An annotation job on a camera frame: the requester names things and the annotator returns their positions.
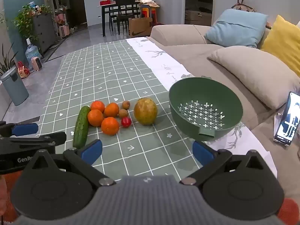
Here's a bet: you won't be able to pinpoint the green cucumber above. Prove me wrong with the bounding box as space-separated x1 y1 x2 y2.
73 106 91 149

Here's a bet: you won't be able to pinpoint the beige sofa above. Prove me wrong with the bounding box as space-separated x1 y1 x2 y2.
149 23 300 202

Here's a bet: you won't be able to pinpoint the stacked red orange stools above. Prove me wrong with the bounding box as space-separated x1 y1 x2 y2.
140 5 160 26

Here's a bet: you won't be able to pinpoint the smartphone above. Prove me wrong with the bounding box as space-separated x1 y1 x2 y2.
273 91 300 146

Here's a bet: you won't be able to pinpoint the grey trash bin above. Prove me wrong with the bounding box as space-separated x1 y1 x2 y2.
0 66 29 106

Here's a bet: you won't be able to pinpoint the long-leaf floor plant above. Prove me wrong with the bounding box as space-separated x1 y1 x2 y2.
0 42 19 75

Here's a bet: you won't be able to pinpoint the green plastic colander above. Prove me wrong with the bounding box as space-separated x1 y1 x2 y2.
169 77 243 142

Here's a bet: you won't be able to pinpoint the dark dining chair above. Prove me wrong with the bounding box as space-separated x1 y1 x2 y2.
109 0 141 30

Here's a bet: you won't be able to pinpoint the dark wooden door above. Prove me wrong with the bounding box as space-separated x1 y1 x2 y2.
69 0 88 27

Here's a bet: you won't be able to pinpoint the light blue pillow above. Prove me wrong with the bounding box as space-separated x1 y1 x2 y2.
204 9 269 48

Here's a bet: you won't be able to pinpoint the brown paper bag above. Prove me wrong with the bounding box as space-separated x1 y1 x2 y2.
128 17 153 37

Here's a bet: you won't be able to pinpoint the leafy potted plant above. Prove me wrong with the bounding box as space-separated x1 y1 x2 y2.
13 4 53 40

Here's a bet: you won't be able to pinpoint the orange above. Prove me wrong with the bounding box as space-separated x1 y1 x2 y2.
88 109 104 127
101 117 120 136
103 102 120 118
90 101 105 113

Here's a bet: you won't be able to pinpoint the yellow pillow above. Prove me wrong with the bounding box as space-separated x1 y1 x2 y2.
261 15 300 78

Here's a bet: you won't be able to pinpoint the dark dining table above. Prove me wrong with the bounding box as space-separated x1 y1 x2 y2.
97 1 141 37

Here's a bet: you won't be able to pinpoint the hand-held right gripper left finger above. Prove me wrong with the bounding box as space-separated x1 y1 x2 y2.
23 139 116 187

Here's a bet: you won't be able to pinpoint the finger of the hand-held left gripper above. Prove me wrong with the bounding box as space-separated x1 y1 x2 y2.
0 121 39 137
0 131 67 149

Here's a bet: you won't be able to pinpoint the green checked tablecloth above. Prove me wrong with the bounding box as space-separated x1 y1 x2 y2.
35 37 235 181

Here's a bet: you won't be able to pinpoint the blue water bottle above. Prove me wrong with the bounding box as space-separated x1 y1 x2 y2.
25 38 42 71

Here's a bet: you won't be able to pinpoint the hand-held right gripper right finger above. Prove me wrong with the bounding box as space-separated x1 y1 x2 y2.
180 141 275 187

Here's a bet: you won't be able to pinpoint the handbag with round handle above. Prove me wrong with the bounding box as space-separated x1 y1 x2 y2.
232 0 256 13

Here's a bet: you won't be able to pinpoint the yellow-green mango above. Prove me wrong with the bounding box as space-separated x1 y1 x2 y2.
134 98 158 125

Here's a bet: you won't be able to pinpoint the red gift bag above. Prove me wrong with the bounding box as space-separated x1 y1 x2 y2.
17 61 30 79

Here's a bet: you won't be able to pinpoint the beige pillow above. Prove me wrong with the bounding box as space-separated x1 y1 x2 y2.
207 46 300 110

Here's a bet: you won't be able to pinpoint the grey drawer cabinet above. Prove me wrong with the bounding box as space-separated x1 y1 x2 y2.
31 13 57 52

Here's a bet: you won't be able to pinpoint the small pink heater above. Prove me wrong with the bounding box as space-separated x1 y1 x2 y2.
31 57 43 71

